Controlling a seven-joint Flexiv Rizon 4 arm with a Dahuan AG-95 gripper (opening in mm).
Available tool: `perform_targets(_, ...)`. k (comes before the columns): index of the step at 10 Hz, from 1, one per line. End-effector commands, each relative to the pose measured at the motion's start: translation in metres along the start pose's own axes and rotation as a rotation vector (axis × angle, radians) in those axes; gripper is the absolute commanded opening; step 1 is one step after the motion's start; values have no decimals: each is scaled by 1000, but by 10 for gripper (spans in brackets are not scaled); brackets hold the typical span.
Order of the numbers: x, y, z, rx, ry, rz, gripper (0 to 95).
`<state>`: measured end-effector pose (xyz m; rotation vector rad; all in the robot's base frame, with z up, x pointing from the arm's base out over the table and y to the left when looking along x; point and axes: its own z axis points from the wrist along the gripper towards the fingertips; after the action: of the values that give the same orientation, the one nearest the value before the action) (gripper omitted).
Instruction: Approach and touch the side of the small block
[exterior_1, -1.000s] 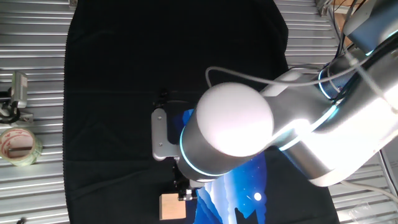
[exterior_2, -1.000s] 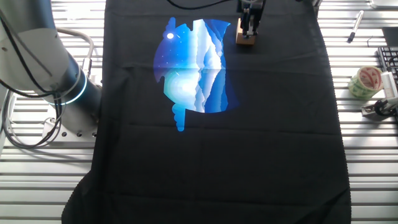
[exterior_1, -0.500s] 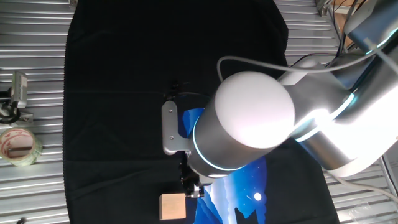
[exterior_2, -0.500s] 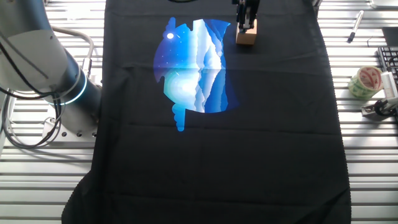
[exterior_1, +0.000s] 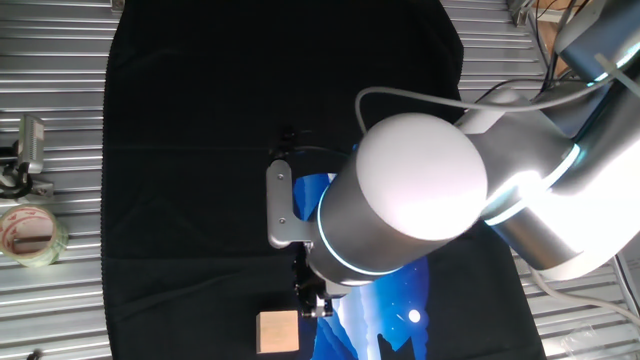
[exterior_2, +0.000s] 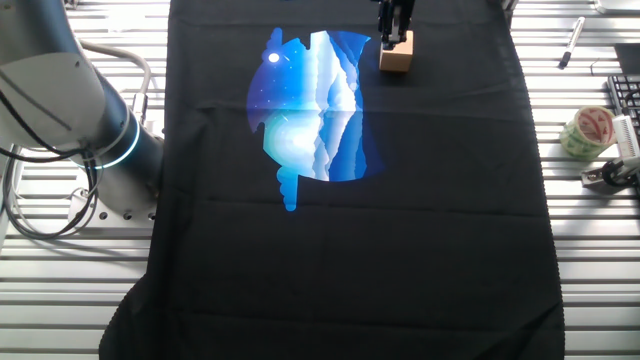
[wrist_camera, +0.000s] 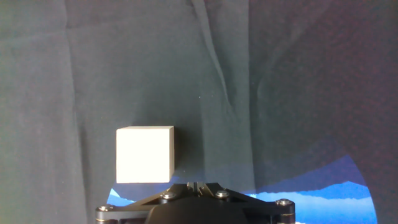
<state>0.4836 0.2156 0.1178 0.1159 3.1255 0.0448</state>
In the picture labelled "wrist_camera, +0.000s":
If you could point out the black cloth with blue print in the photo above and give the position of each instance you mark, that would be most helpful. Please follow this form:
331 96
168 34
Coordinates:
280 77

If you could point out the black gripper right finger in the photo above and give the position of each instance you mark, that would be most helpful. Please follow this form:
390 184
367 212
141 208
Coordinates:
270 213

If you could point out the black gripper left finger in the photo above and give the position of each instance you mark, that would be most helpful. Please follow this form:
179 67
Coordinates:
118 214

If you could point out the small wooden block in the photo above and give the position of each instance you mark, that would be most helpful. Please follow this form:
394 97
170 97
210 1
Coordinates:
143 155

